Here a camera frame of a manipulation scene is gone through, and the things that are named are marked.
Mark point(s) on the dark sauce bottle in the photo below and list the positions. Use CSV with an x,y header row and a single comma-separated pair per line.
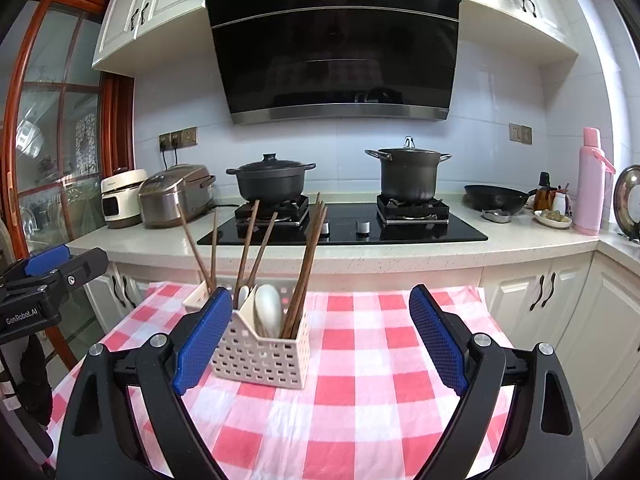
x,y
545,193

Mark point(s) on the white upper cabinet right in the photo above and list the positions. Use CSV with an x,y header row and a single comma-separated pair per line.
x,y
537,30

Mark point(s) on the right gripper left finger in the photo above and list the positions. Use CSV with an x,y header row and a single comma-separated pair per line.
x,y
100,438

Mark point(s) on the white upper cabinet left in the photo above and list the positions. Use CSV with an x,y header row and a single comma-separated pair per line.
x,y
137,35

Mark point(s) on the black glass gas hob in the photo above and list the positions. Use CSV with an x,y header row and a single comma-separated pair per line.
x,y
383,221

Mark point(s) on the black casserole pot with lid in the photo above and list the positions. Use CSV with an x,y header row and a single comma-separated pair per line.
x,y
271,180

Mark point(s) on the black range hood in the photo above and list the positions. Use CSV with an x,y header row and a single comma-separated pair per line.
x,y
301,59

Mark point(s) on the white lower kitchen cabinets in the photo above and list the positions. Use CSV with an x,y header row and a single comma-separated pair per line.
x,y
580,293

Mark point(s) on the black frying pan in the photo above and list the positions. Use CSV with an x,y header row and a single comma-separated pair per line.
x,y
489,197

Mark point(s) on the black stock pot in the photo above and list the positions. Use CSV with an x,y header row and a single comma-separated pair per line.
x,y
408,174

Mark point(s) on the small metal dish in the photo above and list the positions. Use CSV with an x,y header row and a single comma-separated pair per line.
x,y
497,216

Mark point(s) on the wall socket panel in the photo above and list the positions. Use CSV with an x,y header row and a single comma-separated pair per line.
x,y
520,134
174,140

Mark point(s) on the white cabinet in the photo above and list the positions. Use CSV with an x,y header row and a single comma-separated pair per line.
x,y
137,35
537,30

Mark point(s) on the wall socket panel left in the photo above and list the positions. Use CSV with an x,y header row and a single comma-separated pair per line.
x,y
174,140

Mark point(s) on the glass pot lid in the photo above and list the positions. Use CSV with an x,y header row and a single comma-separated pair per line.
x,y
626,202

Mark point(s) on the person left hand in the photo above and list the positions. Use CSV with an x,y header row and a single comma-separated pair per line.
x,y
24,369

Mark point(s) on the silver rice cooker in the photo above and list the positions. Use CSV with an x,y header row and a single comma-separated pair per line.
x,y
180,188

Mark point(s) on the white ceramic spoon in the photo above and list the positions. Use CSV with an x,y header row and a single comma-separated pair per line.
x,y
243,293
268,311

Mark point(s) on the white small cooker appliance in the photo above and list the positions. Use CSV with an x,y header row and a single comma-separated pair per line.
x,y
120,198

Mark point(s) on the red wooden glass door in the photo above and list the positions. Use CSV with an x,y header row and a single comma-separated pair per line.
x,y
64,125

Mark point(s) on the pink thermos bottle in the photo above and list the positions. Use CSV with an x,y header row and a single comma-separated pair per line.
x,y
592,168

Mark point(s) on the wall socket panel right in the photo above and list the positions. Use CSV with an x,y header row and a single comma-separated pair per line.
x,y
520,134

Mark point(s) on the small plate with food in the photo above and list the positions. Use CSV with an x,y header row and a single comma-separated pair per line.
x,y
553,219

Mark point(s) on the beige perforated utensil basket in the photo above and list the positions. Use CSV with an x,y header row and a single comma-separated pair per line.
x,y
244,356

